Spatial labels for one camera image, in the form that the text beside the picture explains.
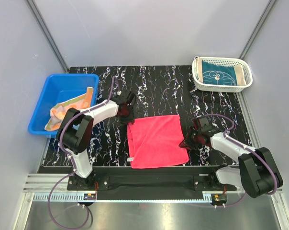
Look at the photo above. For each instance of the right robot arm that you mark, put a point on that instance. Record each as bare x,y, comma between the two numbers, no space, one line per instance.
257,172

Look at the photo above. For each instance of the aluminium rail profile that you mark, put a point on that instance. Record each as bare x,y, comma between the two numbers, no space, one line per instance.
51,182

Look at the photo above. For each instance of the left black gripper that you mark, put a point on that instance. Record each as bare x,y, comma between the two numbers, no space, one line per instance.
130,119

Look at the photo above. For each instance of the aluminium frame post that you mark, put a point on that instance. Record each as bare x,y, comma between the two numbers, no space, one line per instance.
50,40
259,25

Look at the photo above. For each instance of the teal beige Doraemon towel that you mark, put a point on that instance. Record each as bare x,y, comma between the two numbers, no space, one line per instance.
208,73

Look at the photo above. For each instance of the orange patterned towel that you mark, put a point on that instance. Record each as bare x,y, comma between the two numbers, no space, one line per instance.
58,112

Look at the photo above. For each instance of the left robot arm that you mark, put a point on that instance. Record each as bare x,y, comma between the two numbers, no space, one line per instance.
74,134

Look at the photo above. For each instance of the white cable duct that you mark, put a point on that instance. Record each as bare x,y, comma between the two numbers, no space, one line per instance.
121,198

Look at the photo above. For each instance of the pink towel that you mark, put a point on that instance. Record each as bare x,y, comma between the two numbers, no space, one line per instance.
153,142

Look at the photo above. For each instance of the white perforated basket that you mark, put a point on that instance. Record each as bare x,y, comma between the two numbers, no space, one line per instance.
225,62

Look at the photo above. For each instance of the blue plastic bin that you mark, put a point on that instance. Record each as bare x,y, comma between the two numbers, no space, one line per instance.
57,89

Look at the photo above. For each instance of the left aluminium frame post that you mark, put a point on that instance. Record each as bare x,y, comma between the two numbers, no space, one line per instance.
50,40

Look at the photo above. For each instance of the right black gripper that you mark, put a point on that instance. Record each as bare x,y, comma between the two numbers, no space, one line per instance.
186,143

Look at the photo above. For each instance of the right aluminium frame post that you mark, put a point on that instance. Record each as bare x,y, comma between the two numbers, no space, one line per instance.
259,25

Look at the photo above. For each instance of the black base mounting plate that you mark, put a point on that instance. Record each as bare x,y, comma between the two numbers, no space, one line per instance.
168,170

